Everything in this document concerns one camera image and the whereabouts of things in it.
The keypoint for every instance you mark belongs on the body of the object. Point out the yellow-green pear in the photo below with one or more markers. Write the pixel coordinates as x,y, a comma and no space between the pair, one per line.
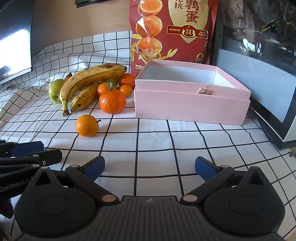
54,91

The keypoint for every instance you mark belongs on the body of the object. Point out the red printed snack bag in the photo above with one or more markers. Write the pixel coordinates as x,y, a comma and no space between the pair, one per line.
175,34

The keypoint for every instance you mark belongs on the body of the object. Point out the small green object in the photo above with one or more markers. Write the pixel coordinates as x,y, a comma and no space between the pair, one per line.
293,152

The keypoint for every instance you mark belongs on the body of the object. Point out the black glass-door appliance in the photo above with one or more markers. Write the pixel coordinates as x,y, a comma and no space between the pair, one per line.
254,81

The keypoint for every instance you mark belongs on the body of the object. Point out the long spotted banana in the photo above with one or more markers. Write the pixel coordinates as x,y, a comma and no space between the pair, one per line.
92,74

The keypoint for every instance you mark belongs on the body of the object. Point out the large mandarin with stem leaf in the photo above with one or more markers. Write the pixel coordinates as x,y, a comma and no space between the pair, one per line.
112,102

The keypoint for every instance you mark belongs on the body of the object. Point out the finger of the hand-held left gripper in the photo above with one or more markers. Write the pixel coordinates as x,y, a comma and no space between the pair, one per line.
27,148
49,156

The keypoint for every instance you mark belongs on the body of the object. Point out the white black-grid cloth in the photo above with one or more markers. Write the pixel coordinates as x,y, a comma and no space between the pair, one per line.
161,143

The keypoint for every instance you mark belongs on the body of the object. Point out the small mandarin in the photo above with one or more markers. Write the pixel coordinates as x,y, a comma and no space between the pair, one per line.
126,90

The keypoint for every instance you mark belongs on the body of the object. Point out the computer monitor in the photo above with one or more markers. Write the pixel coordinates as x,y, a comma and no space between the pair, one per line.
13,46

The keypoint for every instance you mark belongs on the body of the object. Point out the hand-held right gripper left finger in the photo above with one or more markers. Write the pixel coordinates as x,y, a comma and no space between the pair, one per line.
94,168

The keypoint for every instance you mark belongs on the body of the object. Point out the pink cardboard box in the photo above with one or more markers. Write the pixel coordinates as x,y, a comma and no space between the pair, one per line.
185,106

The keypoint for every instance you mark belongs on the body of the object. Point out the dark grey device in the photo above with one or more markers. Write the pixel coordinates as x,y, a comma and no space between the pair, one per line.
104,2

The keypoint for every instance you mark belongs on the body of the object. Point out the green pear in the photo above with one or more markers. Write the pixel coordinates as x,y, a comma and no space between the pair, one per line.
113,81

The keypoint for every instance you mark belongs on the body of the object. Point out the short spotted banana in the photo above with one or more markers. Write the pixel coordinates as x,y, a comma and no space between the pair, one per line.
83,97

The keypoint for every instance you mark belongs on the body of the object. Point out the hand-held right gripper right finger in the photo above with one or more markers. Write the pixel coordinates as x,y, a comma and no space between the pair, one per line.
204,168

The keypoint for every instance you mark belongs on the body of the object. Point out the smooth orange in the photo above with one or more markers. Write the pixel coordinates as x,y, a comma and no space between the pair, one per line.
86,125

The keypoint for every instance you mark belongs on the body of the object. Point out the person's left hand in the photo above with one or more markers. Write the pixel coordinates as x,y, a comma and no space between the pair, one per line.
5,207

